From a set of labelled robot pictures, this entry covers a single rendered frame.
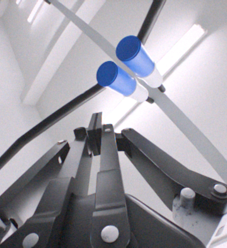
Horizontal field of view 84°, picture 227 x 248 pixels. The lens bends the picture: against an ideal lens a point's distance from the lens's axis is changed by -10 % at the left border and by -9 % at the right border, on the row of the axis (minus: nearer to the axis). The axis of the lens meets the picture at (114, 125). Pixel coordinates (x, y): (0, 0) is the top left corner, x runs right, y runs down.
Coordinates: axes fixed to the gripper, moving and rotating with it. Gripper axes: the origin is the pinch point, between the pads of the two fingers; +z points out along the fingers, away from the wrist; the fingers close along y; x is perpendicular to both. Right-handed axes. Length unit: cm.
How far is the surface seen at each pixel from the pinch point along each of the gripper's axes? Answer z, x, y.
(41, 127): 14.6, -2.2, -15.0
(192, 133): 32, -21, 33
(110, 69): 17.0, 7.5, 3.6
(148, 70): 21.1, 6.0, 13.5
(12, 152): 13.0, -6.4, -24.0
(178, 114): 38, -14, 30
